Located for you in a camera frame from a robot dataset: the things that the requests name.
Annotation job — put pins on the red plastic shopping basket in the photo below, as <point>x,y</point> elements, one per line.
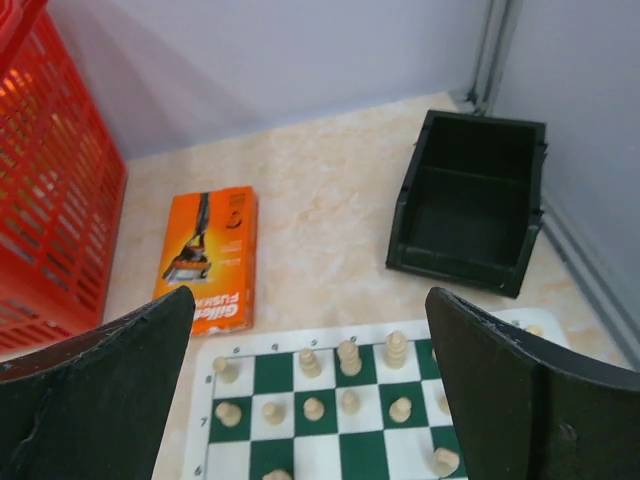
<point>62,187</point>

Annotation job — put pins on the light piece bottom edge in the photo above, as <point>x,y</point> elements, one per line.
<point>277,474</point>

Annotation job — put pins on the orange razor box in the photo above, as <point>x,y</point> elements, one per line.
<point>210,247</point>

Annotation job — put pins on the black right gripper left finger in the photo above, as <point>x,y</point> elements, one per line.
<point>95,406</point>

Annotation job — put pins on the light king piece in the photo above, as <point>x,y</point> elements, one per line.
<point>396,347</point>

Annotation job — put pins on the light queen piece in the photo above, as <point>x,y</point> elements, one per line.
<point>350,362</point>

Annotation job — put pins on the green white chess mat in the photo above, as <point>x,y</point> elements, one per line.
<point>366,445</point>

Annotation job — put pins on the light rook corner piece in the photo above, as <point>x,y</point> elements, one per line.
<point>227,371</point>

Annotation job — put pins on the metal frame rail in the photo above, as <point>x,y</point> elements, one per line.
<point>496,38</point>

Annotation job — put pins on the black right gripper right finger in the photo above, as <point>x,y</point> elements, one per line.
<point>524,407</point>

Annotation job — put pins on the light pawn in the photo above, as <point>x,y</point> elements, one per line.
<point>273,413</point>
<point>400,410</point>
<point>313,409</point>
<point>229,414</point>
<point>350,402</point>

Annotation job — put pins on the light bishop back row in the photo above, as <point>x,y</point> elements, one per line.
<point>309,363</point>

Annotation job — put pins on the black plastic bin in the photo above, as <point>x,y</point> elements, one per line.
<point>469,208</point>

